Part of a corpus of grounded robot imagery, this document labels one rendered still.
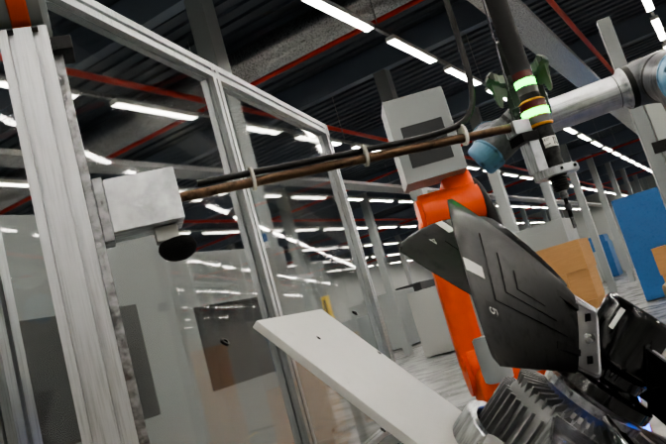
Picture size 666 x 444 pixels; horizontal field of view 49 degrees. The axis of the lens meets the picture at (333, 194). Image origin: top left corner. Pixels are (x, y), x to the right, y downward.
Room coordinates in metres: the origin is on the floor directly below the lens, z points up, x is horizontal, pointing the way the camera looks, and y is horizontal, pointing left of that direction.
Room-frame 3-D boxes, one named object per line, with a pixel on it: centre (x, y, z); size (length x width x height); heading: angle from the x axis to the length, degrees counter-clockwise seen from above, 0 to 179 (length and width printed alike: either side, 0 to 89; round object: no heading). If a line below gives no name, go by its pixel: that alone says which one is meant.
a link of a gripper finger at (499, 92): (1.24, -0.33, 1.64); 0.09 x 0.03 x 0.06; 141
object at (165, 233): (0.94, 0.22, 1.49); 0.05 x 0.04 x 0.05; 108
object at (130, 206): (0.93, 0.25, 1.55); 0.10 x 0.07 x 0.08; 108
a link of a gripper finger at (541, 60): (1.22, -0.41, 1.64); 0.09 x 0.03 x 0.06; 4
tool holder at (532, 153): (1.12, -0.34, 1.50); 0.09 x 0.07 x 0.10; 108
